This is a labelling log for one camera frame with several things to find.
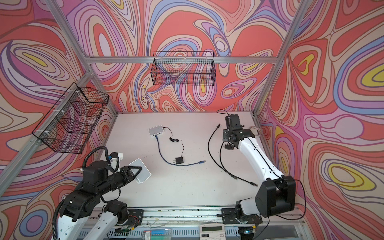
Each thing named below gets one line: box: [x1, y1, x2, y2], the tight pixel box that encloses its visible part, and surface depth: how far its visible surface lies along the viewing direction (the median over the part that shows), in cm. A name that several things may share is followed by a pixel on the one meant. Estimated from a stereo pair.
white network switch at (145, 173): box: [128, 158, 152, 184], surface depth 69 cm
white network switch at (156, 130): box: [147, 124, 164, 138], surface depth 108 cm
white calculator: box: [199, 223, 226, 240], surface depth 69 cm
